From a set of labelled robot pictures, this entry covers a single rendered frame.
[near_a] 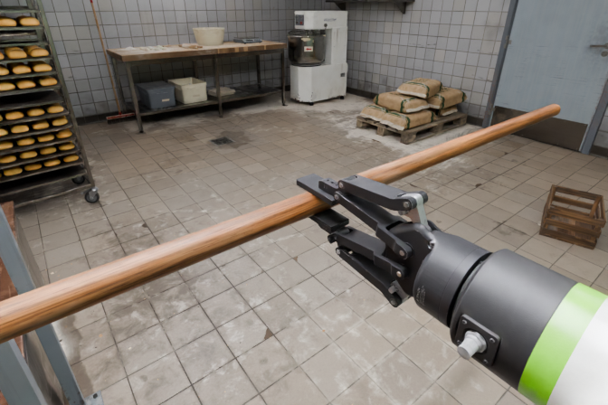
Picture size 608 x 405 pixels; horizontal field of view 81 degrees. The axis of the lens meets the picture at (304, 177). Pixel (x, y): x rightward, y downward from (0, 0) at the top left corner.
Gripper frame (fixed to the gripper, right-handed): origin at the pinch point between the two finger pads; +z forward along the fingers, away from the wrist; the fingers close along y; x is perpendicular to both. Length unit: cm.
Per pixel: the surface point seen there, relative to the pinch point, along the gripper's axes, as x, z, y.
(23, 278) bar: -41, 84, 49
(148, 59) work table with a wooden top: 94, 412, 31
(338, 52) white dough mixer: 367, 390, 41
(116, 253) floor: -9, 184, 116
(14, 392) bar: -42, 36, 41
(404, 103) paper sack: 301, 209, 74
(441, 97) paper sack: 358, 202, 74
